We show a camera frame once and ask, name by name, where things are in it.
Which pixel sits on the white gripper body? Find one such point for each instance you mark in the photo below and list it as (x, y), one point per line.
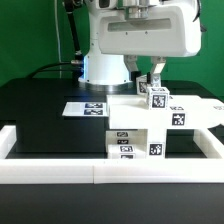
(171, 29)

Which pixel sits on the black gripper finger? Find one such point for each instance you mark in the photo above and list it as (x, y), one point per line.
(154, 75)
(131, 65)

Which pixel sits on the white tagged cube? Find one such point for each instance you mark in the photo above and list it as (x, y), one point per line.
(157, 97)
(141, 85)

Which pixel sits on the white chair backrest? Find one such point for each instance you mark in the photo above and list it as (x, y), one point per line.
(182, 112)

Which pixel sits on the white chair seat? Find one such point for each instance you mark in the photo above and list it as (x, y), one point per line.
(153, 141)

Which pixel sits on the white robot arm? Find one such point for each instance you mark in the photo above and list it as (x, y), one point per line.
(108, 71)

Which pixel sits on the white base tag plate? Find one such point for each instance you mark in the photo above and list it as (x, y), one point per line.
(85, 109)

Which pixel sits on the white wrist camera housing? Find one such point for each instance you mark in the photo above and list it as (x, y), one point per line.
(106, 4)

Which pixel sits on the white U-shaped frame wall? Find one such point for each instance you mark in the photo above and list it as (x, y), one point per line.
(102, 171)

